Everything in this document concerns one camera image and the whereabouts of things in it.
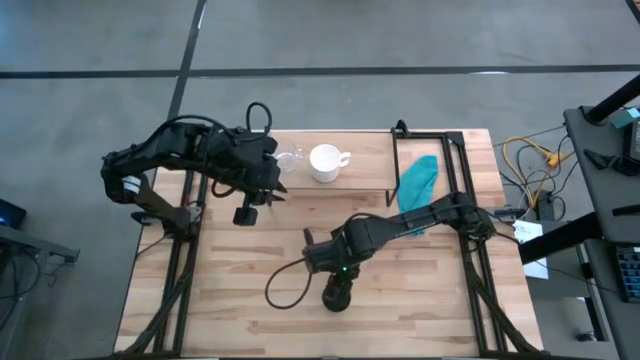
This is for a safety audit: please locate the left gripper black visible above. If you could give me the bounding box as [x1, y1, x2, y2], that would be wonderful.
[212, 127, 290, 207]

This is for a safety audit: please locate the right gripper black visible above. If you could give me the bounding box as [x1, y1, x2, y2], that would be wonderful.
[302, 237, 363, 298]

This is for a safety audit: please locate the black cup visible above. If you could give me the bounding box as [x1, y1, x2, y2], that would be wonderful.
[321, 285, 353, 314]

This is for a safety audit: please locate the clear glass cup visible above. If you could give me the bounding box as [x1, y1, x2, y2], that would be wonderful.
[273, 136, 305, 174]

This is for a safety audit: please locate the white ceramic mug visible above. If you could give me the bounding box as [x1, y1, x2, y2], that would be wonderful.
[308, 143, 352, 184]

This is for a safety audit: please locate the teal cloth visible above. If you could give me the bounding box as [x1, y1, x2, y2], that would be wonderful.
[397, 154, 440, 237]

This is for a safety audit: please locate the white paper sheet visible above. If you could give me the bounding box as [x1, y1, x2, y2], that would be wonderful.
[512, 219, 550, 280]

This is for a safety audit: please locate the black table leg beam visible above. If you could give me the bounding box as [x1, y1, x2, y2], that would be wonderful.
[518, 212, 602, 265]

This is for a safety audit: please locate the grey metal stand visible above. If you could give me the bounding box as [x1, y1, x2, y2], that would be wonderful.
[0, 224, 81, 360]

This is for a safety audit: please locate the black box with blue light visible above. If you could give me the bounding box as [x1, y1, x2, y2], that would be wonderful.
[0, 198, 29, 230]

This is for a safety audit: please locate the grey side table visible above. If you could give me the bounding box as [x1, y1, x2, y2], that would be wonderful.
[563, 104, 640, 360]

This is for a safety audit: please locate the black keyboard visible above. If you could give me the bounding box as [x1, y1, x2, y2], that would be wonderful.
[615, 244, 640, 304]

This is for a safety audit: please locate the black device on side table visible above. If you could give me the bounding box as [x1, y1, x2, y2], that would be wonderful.
[583, 147, 640, 177]

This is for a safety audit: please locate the black slanted pole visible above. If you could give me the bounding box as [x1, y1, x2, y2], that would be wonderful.
[583, 74, 640, 125]

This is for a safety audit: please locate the small teal box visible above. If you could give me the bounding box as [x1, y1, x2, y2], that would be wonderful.
[613, 106, 640, 129]

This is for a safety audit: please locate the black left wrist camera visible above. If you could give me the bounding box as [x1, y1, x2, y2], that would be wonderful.
[232, 206, 259, 227]

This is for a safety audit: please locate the black right camera cable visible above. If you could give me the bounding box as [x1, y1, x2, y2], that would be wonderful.
[264, 256, 314, 311]

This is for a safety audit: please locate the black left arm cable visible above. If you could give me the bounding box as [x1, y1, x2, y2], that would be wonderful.
[245, 101, 274, 137]

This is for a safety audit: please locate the black metal rig frame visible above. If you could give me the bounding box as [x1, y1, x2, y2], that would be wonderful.
[114, 119, 546, 359]

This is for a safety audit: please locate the yellow cable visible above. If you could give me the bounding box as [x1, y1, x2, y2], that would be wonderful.
[502, 135, 574, 201]

